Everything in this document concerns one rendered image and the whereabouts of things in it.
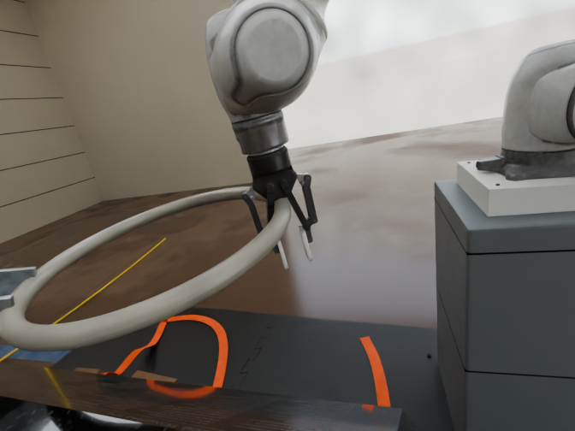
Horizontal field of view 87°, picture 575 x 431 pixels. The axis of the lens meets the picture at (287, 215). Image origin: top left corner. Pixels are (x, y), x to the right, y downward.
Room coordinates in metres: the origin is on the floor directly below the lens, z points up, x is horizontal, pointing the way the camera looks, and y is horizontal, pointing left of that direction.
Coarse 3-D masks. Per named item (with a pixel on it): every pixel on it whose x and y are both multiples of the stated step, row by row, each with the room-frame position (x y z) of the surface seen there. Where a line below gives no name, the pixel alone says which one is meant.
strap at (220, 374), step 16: (176, 320) 1.60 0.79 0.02; (208, 320) 1.54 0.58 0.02; (160, 336) 1.47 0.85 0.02; (224, 336) 1.37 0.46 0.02; (368, 336) 1.17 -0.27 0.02; (224, 352) 1.25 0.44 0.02; (368, 352) 1.07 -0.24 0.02; (224, 368) 1.15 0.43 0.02; (384, 384) 0.90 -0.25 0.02; (384, 400) 0.84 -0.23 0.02
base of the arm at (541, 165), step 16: (480, 160) 0.75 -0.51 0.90; (496, 160) 0.72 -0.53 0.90; (512, 160) 0.69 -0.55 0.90; (528, 160) 0.66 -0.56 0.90; (544, 160) 0.64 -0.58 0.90; (560, 160) 0.63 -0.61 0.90; (512, 176) 0.65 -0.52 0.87; (528, 176) 0.64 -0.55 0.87; (544, 176) 0.63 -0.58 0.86; (560, 176) 0.63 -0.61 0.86
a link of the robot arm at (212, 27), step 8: (216, 16) 0.51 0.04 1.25; (224, 16) 0.51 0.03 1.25; (208, 24) 0.52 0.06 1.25; (216, 24) 0.51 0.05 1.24; (208, 32) 0.52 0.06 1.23; (216, 32) 0.50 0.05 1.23; (208, 40) 0.52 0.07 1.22; (208, 48) 0.52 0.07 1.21; (208, 56) 0.52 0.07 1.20; (216, 88) 0.50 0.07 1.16; (224, 104) 0.51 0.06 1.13; (232, 112) 0.51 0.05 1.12; (240, 112) 0.50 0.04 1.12; (272, 112) 0.52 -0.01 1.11; (232, 120) 0.53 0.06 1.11; (240, 120) 0.51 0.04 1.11; (248, 120) 0.51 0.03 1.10
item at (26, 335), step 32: (224, 192) 0.72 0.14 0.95; (256, 192) 0.65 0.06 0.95; (128, 224) 0.70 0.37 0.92; (64, 256) 0.57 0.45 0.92; (256, 256) 0.37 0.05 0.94; (32, 288) 0.47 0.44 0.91; (192, 288) 0.32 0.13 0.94; (0, 320) 0.36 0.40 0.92; (96, 320) 0.30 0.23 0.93; (128, 320) 0.29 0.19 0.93; (160, 320) 0.30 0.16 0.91
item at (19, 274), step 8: (0, 272) 0.48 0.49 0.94; (8, 272) 0.49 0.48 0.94; (16, 272) 0.49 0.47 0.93; (24, 272) 0.49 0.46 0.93; (32, 272) 0.50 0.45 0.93; (0, 280) 0.48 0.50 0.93; (8, 280) 0.48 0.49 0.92; (16, 280) 0.49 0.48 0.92; (0, 288) 0.48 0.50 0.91; (8, 288) 0.48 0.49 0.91; (0, 296) 0.47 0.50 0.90; (8, 296) 0.40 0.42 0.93; (0, 304) 0.39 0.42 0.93; (8, 304) 0.39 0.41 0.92
